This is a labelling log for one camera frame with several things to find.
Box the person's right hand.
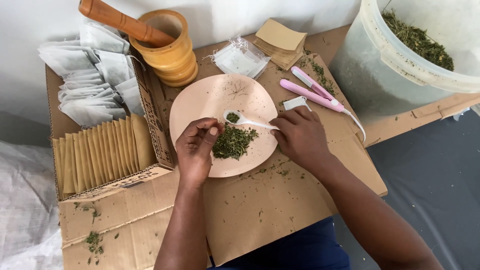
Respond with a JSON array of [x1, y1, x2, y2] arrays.
[[269, 106, 335, 174]]

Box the person's left hand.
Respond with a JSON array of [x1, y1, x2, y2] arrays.
[[175, 117, 226, 187]]

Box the white plastic spoon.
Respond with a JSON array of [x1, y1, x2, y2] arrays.
[[223, 109, 280, 131]]

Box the single white tea bag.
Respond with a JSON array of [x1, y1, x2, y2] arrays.
[[283, 96, 313, 112]]

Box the heap of dried green leaves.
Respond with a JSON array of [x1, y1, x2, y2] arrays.
[[212, 124, 259, 161]]

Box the pink mini heat sealer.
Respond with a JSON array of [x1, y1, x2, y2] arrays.
[[279, 66, 346, 113]]

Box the pink round plate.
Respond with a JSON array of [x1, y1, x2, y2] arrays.
[[169, 73, 280, 178]]

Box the open cardboard box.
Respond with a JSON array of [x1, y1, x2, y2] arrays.
[[45, 55, 178, 203]]

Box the flattened cardboard sheet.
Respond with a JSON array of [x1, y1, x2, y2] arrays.
[[58, 33, 389, 270]]

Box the white plastic bucket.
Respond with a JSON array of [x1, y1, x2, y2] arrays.
[[329, 0, 480, 125]]

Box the row of brown paper envelopes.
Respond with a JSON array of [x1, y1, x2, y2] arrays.
[[52, 113, 158, 199]]

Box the wooden mortar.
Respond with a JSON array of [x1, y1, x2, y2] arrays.
[[128, 9, 199, 88]]

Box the stack of brown paper envelopes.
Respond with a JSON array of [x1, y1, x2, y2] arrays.
[[253, 18, 308, 71]]

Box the clear packet of empty tea bags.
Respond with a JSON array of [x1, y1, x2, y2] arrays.
[[202, 34, 271, 80]]

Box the person's blue clothing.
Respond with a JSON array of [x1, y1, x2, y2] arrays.
[[207, 216, 352, 270]]

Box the pile of filled white tea bags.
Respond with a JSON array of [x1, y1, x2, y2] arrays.
[[37, 22, 147, 128]]

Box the dried herbs in bucket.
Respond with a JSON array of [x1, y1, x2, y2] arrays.
[[381, 8, 455, 72]]

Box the wooden pestle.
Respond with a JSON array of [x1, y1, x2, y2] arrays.
[[78, 0, 176, 48]]

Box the white woven sack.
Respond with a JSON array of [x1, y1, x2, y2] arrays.
[[0, 140, 64, 270]]

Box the white sealer cable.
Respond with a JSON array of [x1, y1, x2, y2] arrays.
[[341, 108, 367, 143]]

